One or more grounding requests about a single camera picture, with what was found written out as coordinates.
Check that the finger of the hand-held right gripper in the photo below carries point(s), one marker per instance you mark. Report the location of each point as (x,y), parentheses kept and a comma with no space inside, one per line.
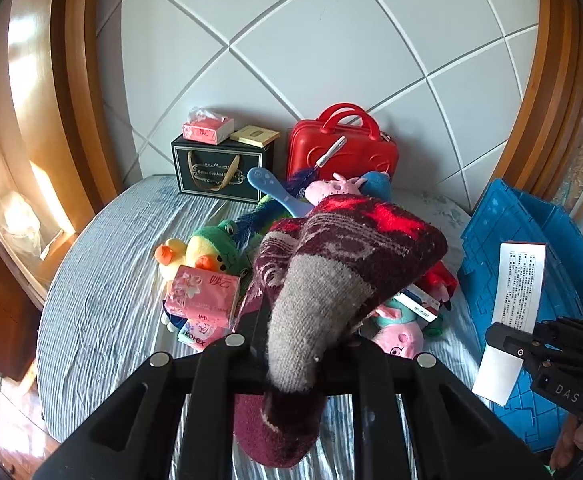
(511,342)
(576,340)

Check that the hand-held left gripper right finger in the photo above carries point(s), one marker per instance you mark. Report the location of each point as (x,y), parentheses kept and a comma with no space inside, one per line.
(371,385)

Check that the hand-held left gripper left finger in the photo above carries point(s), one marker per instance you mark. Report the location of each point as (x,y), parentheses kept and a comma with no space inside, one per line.
(216,375)

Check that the white printed medicine box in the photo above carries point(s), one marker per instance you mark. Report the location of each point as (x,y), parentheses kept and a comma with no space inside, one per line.
(519,285)

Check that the blue plastic storage container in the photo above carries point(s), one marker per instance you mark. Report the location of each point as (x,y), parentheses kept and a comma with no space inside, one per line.
(491,230)

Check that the maroon patterned sock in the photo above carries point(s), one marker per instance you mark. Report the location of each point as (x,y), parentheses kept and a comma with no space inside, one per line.
(341,260)

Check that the person's right hand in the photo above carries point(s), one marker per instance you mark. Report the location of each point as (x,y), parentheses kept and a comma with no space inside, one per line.
(571,442)

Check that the pink Kotex pack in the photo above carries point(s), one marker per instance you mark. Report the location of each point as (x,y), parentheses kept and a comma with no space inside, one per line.
(196,335)

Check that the pig plush with glasses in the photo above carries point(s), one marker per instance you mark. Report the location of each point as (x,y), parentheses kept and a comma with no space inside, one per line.
(399,340)

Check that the large pink tissue pack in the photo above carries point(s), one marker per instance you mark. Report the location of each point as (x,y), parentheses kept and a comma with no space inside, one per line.
(201,292)

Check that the white blue-striped long box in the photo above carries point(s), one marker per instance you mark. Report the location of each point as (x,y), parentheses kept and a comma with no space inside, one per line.
(416,305)

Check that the pig plush red dress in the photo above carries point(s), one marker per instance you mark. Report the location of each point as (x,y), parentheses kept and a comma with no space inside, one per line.
(441,282)

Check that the yellow duck plush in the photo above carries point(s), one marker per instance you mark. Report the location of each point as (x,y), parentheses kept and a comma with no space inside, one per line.
(176,255)

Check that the green frog plush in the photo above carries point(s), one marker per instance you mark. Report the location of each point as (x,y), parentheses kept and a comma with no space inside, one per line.
(221,245)

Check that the blue striped bed mat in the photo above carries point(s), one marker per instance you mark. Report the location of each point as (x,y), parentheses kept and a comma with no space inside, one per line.
(106,270)

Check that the light blue plastic toy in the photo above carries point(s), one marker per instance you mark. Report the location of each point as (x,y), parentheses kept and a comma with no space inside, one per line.
(276,187)

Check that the dark gift box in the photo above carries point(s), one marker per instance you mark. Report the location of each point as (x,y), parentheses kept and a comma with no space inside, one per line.
(221,175)

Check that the pig plush blue dress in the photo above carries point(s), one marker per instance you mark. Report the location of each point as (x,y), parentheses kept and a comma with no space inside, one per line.
(377,185)

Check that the wooden nightstand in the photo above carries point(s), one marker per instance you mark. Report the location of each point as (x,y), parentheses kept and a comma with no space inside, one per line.
(1,310)

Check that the red hard-shell suitcase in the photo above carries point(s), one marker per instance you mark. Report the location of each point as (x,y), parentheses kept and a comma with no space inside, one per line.
(351,152)

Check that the flat yellow box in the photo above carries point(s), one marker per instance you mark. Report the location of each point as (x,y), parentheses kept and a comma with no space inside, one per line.
(254,136)

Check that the small pink tissue box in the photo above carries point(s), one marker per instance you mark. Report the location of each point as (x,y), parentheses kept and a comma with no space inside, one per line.
(206,131)

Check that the white padded headboard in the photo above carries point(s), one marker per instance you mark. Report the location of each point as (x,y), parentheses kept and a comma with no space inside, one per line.
(321,50)

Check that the wooden headboard frame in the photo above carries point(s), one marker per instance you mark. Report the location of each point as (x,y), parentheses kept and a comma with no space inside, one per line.
(71,85)

